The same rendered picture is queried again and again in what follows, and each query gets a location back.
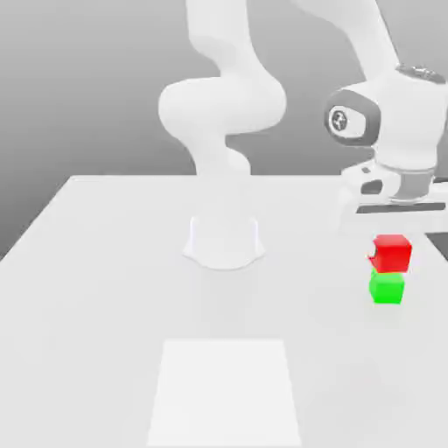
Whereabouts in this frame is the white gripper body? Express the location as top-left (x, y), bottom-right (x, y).
top-left (337, 200), bottom-right (448, 235)

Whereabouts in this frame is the small red cube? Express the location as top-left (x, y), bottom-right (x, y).
top-left (367, 234), bottom-right (413, 274)

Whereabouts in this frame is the small green cube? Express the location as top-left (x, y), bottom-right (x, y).
top-left (368, 268), bottom-right (406, 305)

